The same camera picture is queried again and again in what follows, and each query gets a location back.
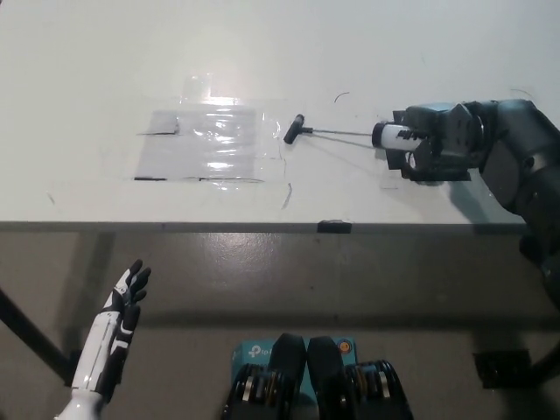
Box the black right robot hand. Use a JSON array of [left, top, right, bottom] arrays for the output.
[[386, 101, 483, 183]]

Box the black slanted table leg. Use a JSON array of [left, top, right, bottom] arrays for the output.
[[0, 286, 72, 389]]

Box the white air pump black handle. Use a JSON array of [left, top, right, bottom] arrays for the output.
[[282, 113, 432, 152]]

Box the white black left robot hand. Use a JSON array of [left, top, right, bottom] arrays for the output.
[[69, 258, 153, 403]]

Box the teal router box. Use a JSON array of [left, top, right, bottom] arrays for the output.
[[230, 337, 359, 403]]

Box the small black tape piece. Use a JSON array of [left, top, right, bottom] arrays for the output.
[[317, 219, 353, 235]]

